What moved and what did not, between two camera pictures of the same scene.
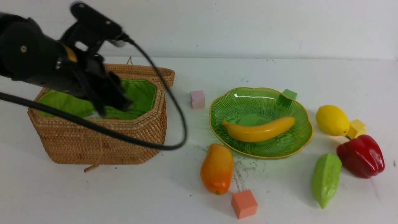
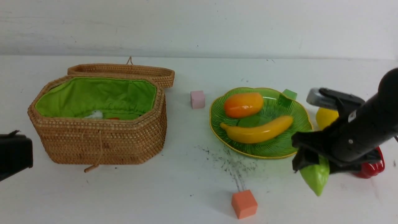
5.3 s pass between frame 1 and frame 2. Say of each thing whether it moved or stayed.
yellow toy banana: stayed
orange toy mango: moved
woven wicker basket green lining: stayed
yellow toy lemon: stayed
